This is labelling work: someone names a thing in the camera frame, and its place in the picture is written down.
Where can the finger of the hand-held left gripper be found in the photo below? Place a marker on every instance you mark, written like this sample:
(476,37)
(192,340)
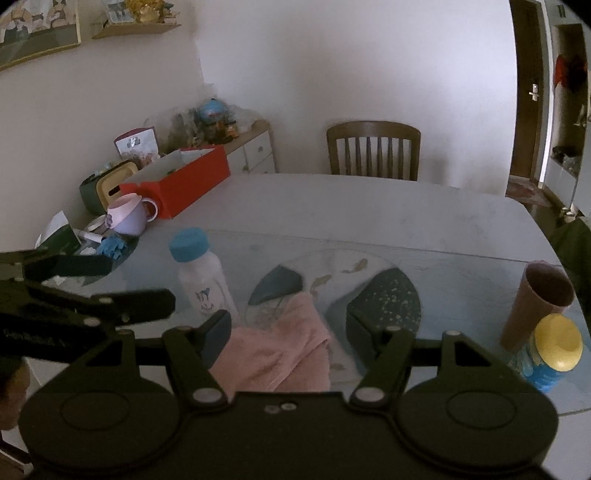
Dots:
(85,266)
(143,304)

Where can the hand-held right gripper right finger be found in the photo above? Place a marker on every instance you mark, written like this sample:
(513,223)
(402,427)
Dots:
(361,330)

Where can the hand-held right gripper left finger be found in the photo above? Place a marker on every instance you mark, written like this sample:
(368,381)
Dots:
(217,337)

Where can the pink towel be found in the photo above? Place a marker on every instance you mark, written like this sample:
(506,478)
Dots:
(286,350)

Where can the white tube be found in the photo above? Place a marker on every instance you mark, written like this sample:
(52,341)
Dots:
(92,236)

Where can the blue plastic toy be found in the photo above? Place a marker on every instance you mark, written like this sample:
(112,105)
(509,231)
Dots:
(111,248)

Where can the green tissue packet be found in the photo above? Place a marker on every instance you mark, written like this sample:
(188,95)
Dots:
(62,237)

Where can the pink and purple mug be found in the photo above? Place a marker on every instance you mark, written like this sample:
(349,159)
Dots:
(127,217)

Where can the green tissue holder beige lid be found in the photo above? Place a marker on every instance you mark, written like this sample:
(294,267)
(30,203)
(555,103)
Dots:
(99,184)

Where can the fish print table mat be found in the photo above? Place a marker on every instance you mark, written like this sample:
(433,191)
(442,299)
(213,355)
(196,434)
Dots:
(415,258)

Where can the red cardboard box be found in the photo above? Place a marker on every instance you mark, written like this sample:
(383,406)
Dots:
(194,184)

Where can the white and red paper bag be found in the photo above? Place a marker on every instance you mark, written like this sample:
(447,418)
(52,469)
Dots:
(136,144)

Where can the brown plastic cup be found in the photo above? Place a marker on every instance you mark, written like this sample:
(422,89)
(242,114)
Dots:
(531,314)

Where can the brown wooden chair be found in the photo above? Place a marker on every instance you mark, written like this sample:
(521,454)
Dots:
(373,147)

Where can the white drawer cabinet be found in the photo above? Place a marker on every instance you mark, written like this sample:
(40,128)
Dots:
(254,152)

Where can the yellow lid blue bottle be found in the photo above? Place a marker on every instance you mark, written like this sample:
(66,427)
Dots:
(556,346)

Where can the blue round toy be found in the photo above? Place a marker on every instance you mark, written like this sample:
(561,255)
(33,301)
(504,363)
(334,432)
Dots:
(211,110)

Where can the patterned doormat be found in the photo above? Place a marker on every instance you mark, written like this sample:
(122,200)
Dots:
(528,191)

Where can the yellow flower decoration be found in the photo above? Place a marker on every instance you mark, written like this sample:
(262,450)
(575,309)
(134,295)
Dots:
(143,10)

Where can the brown wooden door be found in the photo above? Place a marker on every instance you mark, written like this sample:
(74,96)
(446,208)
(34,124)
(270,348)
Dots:
(526,92)

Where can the red hanging cloth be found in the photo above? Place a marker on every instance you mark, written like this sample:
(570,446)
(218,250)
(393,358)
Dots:
(570,71)

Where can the wooden wall shelf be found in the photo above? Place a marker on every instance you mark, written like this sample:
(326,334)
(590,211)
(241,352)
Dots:
(134,30)

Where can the framed wall picture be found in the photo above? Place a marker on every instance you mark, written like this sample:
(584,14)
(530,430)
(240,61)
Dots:
(37,27)

